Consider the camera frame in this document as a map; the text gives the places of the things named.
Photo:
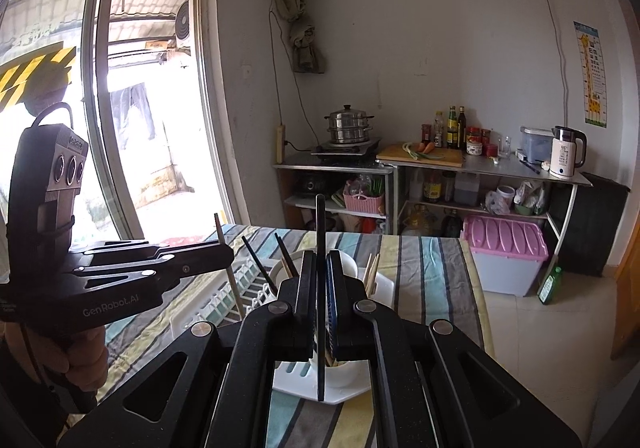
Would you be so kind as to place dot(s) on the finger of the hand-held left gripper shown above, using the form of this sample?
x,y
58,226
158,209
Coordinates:
x,y
120,249
200,258

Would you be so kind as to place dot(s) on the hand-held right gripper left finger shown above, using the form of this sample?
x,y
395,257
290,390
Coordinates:
x,y
306,308

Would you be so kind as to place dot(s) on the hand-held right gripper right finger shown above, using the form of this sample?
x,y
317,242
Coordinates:
x,y
331,308

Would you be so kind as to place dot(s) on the white cup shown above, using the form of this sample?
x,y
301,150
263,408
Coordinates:
x,y
345,264

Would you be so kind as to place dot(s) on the dark brown chopstick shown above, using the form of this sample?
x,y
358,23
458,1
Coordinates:
x,y
236,288

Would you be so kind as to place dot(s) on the light wooden chopstick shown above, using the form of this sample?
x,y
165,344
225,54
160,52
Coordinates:
x,y
375,273
368,273

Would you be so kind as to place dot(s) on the person's left hand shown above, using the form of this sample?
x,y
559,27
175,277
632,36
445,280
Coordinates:
x,y
85,358

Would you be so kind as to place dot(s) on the white plastic dish rack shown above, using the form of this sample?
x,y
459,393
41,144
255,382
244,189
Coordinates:
x,y
300,388

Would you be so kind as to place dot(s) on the striped tablecloth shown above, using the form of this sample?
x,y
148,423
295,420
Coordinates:
x,y
425,278

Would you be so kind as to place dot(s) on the pink plastic basket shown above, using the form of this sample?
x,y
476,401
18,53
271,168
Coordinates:
x,y
363,200

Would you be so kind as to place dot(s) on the yellow black striped sticker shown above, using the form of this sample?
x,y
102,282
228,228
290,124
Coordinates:
x,y
35,73

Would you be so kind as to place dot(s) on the large cooking oil jug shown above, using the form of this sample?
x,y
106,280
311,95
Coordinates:
x,y
417,223

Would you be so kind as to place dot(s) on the sliding glass door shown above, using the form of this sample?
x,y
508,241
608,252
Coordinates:
x,y
100,78

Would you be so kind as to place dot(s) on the beige power strip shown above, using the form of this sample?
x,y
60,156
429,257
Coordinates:
x,y
280,143

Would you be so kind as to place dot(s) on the dark liquid jug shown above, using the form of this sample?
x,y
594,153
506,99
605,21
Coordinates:
x,y
451,225

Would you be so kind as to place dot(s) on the white plastic bottle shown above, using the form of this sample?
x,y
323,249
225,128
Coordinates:
x,y
416,185

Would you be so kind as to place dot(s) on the yellow label oil bottle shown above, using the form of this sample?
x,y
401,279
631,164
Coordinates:
x,y
432,188

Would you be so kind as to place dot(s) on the black induction cooktop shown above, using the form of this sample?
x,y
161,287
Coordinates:
x,y
345,149

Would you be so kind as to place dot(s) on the green onion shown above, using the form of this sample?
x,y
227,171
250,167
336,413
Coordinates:
x,y
420,154

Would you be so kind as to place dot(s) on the pink lid storage box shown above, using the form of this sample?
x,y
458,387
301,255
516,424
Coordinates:
x,y
502,253

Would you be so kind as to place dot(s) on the stainless steel steamer pot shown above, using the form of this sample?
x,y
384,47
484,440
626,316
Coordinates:
x,y
349,125

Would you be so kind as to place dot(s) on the orange carrot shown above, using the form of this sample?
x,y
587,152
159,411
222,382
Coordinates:
x,y
427,147

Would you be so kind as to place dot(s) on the wooden cutting board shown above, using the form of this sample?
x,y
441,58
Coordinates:
x,y
450,159

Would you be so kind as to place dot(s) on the small red jar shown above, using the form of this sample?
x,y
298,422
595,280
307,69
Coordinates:
x,y
426,134

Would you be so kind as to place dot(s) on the patterned mug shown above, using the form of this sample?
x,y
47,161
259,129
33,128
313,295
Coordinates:
x,y
505,200

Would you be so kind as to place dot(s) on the clear oil bottle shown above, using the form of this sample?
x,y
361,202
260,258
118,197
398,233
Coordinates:
x,y
438,130

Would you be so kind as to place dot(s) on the outdoor air conditioner unit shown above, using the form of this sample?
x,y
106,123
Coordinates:
x,y
182,23

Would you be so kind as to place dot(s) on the yellow label sauce bottle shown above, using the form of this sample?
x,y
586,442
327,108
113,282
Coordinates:
x,y
452,130

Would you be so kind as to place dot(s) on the red lid white jar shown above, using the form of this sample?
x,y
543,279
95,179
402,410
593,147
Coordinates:
x,y
474,143

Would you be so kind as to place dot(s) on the green plastic bottle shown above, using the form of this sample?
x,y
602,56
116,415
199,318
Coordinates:
x,y
549,287

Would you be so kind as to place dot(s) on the long metal counter shelf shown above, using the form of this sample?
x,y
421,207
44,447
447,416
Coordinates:
x,y
500,168

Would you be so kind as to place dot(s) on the dark sauce bottle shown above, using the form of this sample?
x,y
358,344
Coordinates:
x,y
462,128

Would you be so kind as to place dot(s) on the plastic bag bundle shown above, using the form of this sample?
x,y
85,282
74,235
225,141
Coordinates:
x,y
531,195

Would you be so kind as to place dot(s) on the red sauce jar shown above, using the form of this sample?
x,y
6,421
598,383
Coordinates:
x,y
485,138

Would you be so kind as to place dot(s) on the drinking glass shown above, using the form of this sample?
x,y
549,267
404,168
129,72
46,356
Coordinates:
x,y
504,148

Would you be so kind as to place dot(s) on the hanging grey cloth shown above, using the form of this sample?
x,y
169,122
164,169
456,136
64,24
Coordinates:
x,y
305,45

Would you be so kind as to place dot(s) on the clear plastic storage container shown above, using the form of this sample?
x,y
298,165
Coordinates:
x,y
535,145

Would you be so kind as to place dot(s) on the black fabric cover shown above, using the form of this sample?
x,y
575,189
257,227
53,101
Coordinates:
x,y
590,228

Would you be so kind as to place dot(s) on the white electric kettle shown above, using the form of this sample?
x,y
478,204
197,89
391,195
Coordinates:
x,y
565,155

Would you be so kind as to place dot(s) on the orange wooden door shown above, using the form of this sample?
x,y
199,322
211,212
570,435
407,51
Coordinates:
x,y
630,308

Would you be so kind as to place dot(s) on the giraffe wall poster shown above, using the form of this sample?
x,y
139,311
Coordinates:
x,y
591,78

